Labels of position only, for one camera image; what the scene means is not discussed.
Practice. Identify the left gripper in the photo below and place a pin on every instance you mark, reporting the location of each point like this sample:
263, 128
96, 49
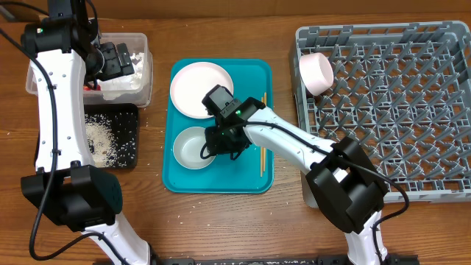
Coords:
115, 67

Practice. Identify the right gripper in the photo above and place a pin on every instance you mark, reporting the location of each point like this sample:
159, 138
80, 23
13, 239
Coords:
220, 141

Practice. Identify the white tissue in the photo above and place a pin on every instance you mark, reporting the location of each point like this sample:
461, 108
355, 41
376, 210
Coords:
115, 88

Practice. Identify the grey bowl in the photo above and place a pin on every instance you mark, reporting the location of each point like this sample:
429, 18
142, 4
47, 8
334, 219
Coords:
189, 149

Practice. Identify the large white plate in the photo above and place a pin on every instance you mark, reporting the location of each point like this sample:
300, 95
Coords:
190, 85

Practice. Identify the pink bowl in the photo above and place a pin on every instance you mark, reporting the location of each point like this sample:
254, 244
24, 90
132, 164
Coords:
316, 73

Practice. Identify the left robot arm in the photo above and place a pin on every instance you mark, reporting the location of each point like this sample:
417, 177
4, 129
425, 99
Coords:
67, 56

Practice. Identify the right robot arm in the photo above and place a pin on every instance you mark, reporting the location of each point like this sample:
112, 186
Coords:
342, 179

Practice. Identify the grey dishwasher rack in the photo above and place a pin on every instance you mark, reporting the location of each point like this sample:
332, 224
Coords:
402, 91

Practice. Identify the clear plastic bin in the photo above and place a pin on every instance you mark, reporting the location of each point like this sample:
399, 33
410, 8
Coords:
136, 42

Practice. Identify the teal serving tray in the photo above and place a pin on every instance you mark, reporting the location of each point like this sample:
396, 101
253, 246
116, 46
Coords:
251, 77

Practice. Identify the red snack wrapper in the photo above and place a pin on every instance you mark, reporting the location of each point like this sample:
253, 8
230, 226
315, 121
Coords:
91, 88

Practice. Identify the black tray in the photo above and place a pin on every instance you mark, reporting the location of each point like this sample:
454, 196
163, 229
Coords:
62, 133

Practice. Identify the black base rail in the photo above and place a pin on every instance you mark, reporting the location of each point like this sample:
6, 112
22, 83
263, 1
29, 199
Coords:
321, 260

